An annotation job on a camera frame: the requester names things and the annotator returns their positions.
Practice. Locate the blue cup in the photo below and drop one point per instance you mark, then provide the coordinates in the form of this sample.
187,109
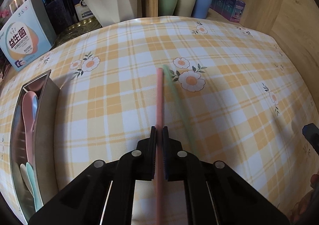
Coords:
201,9

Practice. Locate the pink chopstick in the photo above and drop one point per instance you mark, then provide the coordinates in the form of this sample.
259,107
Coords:
159,177

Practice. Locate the blue spoon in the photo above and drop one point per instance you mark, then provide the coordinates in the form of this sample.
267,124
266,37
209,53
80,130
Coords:
34,106

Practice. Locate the right hand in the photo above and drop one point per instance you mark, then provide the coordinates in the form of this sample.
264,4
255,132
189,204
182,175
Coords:
300,207

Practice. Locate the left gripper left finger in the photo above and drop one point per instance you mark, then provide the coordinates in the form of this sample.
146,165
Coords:
103,193

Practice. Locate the gold rimmed glass dish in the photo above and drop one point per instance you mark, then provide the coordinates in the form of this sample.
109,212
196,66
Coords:
76,30

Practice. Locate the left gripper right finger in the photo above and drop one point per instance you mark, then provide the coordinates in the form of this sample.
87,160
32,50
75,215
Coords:
214,192

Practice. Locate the pink blossom plant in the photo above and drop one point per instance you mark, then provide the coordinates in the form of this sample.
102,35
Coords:
4,15

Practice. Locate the green cup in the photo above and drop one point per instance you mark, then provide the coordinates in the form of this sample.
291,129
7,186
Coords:
166,7

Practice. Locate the purple small box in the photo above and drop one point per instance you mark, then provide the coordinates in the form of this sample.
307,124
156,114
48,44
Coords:
232,10

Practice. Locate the white spoon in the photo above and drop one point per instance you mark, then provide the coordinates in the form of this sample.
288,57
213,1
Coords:
25,177

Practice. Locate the light blue probiotics box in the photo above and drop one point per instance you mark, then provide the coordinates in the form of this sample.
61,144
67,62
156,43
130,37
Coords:
27,34

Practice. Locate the green chopstick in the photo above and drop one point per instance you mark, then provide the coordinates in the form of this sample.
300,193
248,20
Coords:
181,110

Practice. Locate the teal spoon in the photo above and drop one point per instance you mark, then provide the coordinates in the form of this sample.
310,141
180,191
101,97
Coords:
36,195

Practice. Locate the beige cup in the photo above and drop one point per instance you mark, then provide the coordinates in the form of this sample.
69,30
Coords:
184,8

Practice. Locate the pink spoon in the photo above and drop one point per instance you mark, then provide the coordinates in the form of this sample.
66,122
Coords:
28,124

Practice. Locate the yellow plaid tablecloth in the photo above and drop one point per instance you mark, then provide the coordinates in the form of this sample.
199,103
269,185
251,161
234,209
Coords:
232,95

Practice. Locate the steel utensil tray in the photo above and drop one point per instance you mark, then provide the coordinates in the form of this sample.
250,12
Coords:
43,139

